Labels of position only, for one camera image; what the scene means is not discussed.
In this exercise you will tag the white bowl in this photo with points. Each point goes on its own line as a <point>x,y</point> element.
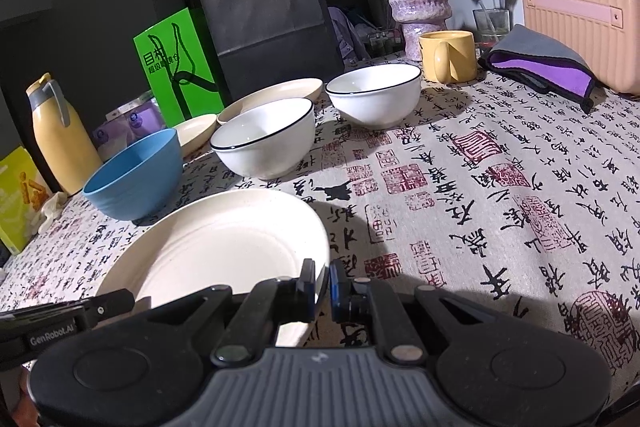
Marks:
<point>376,97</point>
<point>267,141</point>

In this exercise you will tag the grey purple cloth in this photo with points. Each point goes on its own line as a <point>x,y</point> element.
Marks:
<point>542,64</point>

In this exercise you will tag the blue bowl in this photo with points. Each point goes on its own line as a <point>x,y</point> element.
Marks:
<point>138,180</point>

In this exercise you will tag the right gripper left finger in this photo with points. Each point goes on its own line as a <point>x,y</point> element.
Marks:
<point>257,317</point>

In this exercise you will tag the purple jacket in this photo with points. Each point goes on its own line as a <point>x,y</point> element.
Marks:
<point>351,47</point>

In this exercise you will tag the clear drinking glass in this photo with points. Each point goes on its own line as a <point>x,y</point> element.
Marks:
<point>492,24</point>

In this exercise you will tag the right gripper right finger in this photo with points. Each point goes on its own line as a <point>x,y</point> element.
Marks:
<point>375,305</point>

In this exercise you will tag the purple tissue pack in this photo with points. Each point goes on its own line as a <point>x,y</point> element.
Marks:
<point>127,124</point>

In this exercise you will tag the person's hand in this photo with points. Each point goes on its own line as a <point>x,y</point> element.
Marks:
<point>24,413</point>

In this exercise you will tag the yellow thermos jug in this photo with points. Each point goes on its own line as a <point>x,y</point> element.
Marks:
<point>61,137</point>

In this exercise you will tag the yellow mug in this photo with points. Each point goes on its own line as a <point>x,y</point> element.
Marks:
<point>448,56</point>

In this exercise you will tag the white bowl near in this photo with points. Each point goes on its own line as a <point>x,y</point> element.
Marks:
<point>267,141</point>

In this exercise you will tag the calligraphy print tablecloth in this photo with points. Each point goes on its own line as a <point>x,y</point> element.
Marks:
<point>515,198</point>

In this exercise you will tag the cream plate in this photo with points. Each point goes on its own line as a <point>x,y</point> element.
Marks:
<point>237,238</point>
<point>195,132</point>
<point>309,88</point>

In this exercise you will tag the black paper bag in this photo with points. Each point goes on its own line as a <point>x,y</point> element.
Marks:
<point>263,42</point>

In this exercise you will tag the green paper bag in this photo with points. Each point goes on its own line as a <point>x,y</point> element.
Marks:
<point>181,66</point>

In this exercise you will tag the white bowl far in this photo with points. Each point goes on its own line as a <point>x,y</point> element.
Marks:
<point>376,97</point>

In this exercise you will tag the yellow snack box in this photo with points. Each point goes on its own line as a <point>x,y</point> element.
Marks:
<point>23,192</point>

